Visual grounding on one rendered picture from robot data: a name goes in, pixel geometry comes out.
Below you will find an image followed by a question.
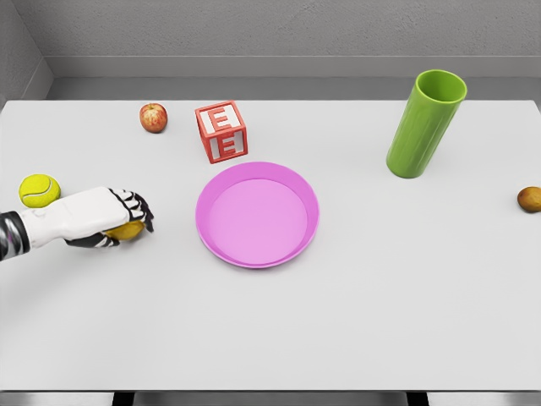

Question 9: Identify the red letter E block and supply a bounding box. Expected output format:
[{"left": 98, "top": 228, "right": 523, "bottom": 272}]
[{"left": 194, "top": 100, "right": 249, "bottom": 165}]

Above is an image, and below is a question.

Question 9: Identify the yellow-green tennis ball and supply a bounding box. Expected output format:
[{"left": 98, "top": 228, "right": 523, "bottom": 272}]
[{"left": 18, "top": 174, "right": 62, "bottom": 209}]

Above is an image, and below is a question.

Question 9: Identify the red apple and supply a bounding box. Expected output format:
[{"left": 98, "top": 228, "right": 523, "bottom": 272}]
[{"left": 139, "top": 102, "right": 168, "bottom": 134}]

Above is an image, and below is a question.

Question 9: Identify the tall green cup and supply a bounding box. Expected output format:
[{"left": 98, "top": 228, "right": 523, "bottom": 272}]
[{"left": 385, "top": 69, "right": 468, "bottom": 179}]

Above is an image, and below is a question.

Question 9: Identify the yellow lemon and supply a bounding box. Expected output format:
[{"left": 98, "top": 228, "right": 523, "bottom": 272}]
[{"left": 104, "top": 220, "right": 145, "bottom": 243}]

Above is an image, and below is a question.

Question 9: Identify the pink round plate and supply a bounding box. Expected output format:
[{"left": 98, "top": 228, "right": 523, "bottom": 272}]
[{"left": 194, "top": 161, "right": 320, "bottom": 270}]

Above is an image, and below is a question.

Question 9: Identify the brown kiwi fruit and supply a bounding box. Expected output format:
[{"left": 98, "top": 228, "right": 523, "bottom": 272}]
[{"left": 516, "top": 186, "right": 541, "bottom": 214}]

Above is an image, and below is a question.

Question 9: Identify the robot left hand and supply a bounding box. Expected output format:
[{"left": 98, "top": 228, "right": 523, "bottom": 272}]
[{"left": 57, "top": 186, "right": 156, "bottom": 250}]

